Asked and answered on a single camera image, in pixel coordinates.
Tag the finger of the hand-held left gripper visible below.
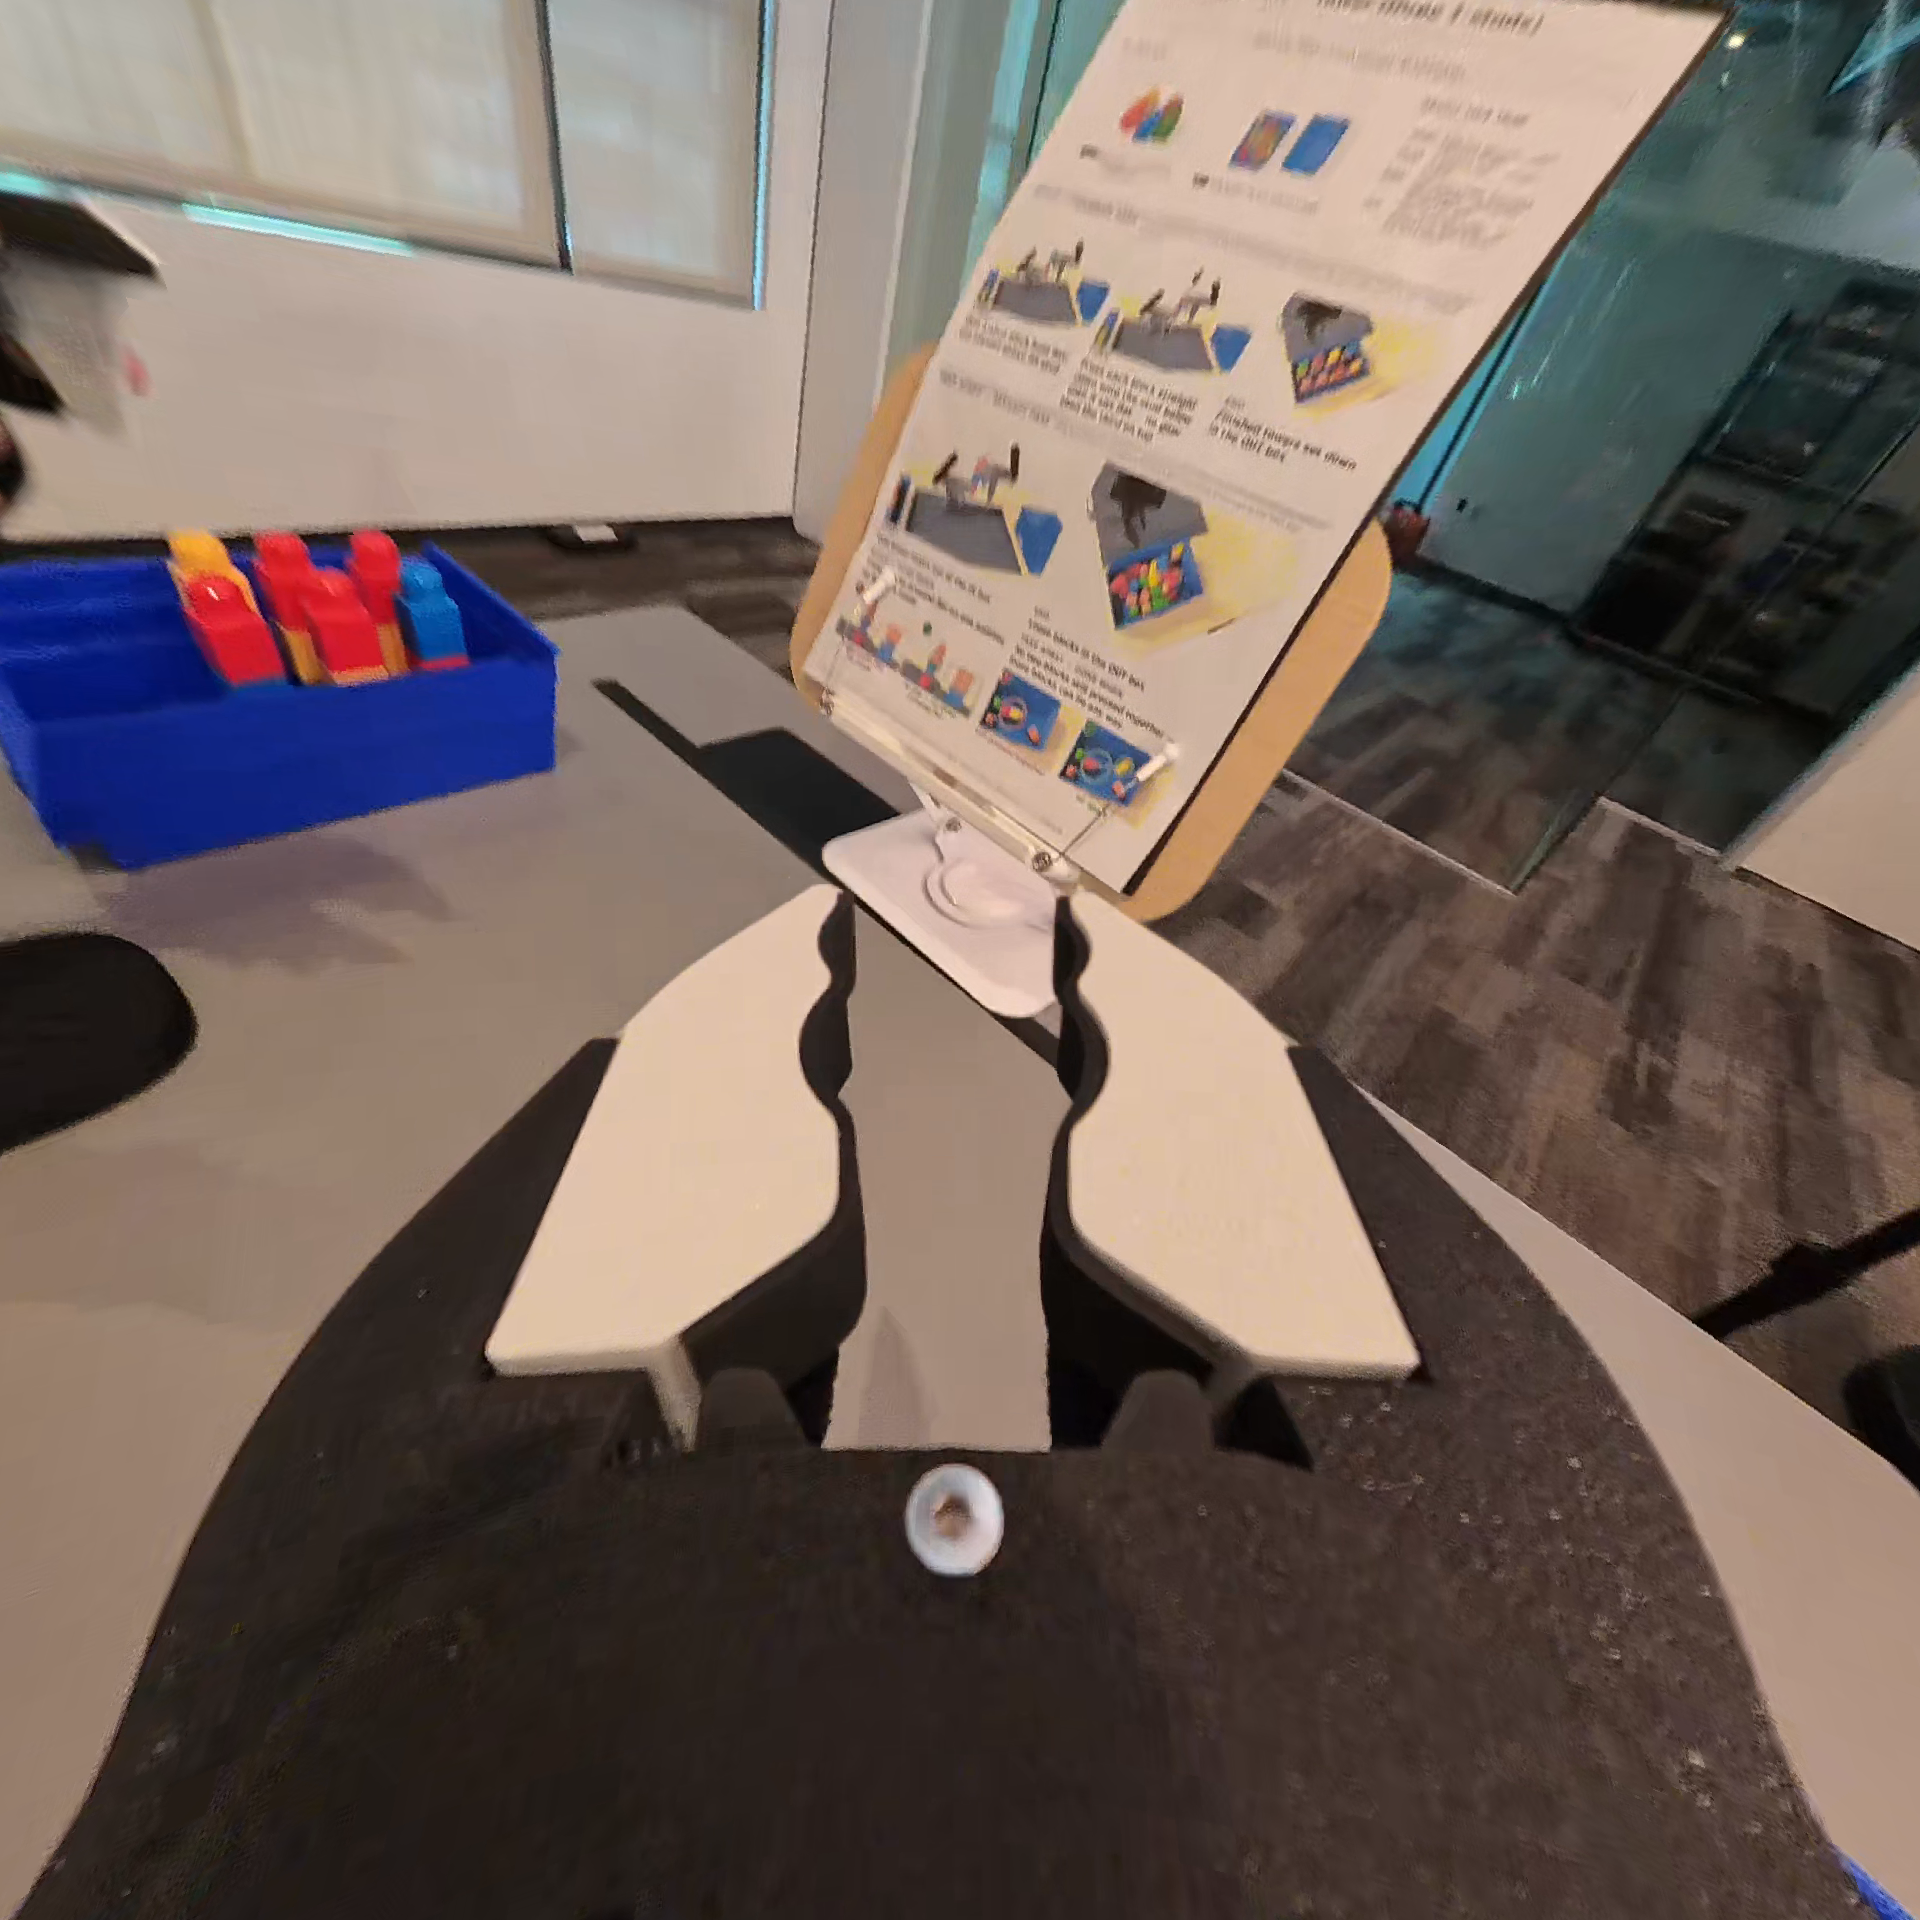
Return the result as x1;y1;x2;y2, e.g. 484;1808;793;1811
6;277;140;441

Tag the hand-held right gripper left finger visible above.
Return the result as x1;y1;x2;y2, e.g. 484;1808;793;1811
483;883;871;1450

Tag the black round-base floor stand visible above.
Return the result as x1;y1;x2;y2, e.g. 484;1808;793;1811
1844;1350;1920;1488

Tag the wooden board with instruction sheet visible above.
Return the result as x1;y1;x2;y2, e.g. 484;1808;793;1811
787;0;1734;925

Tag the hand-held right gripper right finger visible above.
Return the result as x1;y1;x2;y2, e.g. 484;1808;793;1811
1042;892;1423;1422

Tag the glass window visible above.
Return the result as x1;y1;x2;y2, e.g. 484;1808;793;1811
0;0;772;311

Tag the cluster of block towers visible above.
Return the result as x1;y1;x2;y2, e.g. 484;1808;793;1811
166;529;470;689

